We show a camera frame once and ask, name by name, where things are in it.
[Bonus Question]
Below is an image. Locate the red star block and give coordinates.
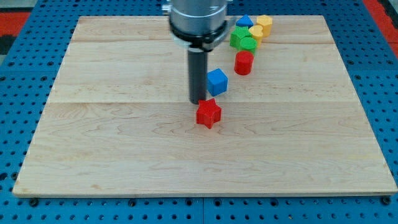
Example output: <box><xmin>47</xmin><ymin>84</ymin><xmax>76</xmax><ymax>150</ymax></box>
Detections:
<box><xmin>196</xmin><ymin>98</ymin><xmax>222</xmax><ymax>129</ymax></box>

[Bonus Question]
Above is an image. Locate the blue cube block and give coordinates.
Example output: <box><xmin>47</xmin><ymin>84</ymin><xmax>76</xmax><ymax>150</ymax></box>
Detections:
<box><xmin>207</xmin><ymin>68</ymin><xmax>228</xmax><ymax>96</ymax></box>

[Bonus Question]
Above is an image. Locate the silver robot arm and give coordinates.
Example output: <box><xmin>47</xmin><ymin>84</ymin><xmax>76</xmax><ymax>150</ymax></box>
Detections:
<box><xmin>162</xmin><ymin>0</ymin><xmax>236</xmax><ymax>52</ymax></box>

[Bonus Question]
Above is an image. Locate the green star block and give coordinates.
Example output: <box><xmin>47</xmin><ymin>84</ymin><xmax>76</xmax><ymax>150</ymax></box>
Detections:
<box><xmin>229</xmin><ymin>26</ymin><xmax>252</xmax><ymax>48</ymax></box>

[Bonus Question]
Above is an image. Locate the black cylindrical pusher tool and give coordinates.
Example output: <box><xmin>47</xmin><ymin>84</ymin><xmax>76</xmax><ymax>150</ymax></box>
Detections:
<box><xmin>188</xmin><ymin>50</ymin><xmax>208</xmax><ymax>105</ymax></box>

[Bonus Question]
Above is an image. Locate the red cylinder block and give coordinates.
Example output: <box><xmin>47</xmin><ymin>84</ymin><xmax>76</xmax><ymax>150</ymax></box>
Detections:
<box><xmin>234</xmin><ymin>50</ymin><xmax>254</xmax><ymax>75</ymax></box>

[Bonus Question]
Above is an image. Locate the wooden board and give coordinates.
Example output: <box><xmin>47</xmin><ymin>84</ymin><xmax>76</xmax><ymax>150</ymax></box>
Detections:
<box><xmin>13</xmin><ymin>16</ymin><xmax>397</xmax><ymax>198</ymax></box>

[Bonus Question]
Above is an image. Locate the green cylinder block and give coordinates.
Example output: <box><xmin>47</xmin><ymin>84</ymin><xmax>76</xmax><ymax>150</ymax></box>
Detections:
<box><xmin>238</xmin><ymin>37</ymin><xmax>257</xmax><ymax>55</ymax></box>

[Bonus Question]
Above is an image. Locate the yellow heart block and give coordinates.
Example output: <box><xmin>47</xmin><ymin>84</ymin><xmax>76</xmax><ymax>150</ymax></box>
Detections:
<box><xmin>249</xmin><ymin>25</ymin><xmax>264</xmax><ymax>47</ymax></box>

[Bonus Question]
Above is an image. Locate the blue triangle block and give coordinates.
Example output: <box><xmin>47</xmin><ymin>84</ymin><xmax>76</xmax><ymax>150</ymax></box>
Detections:
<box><xmin>236</xmin><ymin>14</ymin><xmax>254</xmax><ymax>28</ymax></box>

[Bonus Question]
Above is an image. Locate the yellow hexagon block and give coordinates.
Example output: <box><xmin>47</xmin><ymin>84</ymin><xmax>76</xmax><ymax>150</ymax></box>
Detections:
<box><xmin>256</xmin><ymin>15</ymin><xmax>273</xmax><ymax>37</ymax></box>

